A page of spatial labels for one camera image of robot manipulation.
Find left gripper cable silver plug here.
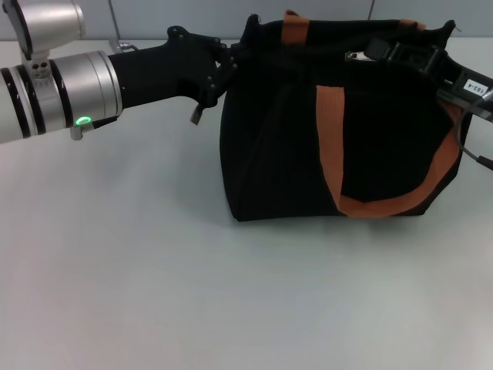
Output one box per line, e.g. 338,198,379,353
111,38,139,53

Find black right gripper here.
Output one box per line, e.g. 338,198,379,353
364,36,493,124

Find black fabric bag orange handles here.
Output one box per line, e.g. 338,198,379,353
219,9,473,223

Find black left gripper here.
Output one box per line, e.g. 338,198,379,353
107,25,247,111

